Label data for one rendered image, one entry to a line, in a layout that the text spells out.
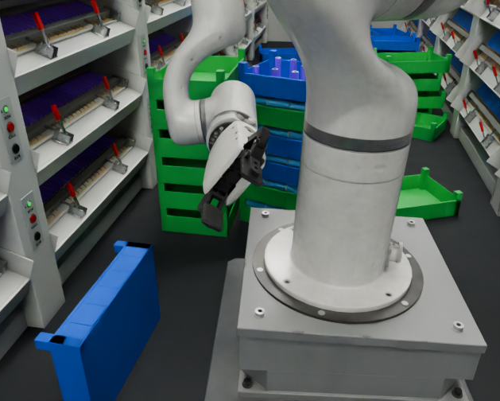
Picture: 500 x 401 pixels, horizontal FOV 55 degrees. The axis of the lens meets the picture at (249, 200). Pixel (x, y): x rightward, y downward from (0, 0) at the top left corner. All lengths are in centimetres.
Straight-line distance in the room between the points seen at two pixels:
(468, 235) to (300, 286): 102
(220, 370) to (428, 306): 27
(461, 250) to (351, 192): 97
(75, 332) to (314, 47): 60
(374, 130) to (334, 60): 8
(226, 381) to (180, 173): 81
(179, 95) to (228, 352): 42
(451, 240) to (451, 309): 90
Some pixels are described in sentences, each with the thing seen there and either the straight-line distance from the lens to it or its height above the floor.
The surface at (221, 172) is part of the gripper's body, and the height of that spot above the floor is 47.
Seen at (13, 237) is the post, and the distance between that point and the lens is 108.
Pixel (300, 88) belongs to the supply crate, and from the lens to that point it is 125.
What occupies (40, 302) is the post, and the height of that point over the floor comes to 7.
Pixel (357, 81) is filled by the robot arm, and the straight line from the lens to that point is 48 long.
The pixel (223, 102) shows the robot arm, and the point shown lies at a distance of 81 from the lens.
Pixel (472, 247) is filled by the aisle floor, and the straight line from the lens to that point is 151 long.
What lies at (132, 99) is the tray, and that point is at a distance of 154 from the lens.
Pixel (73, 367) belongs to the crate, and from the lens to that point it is 87.
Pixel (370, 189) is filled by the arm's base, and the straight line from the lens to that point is 53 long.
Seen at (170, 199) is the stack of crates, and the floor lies 11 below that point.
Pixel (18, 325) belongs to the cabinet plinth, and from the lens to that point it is 119.
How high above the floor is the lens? 76
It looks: 28 degrees down
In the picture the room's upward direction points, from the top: straight up
